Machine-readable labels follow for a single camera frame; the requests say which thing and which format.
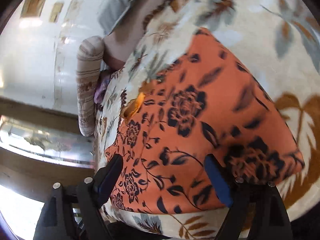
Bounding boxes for pink quilted mattress cover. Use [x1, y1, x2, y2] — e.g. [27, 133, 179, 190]
[103, 0, 166, 70]

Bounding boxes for floral leaf print blanket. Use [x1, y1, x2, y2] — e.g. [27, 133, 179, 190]
[96, 0, 319, 239]

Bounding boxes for orange black floral blouse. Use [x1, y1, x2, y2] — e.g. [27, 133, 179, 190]
[105, 28, 304, 214]

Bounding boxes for striped bolster pillow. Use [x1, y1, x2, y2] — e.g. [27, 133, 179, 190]
[76, 36, 105, 137]

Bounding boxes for beige wall switch plates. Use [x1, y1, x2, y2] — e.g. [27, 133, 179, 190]
[20, 0, 64, 23]

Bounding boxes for purple cloth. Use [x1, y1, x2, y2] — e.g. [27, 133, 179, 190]
[94, 70, 111, 104]

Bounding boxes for ornate glass door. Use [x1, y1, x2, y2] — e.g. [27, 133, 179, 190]
[1, 115, 94, 169]

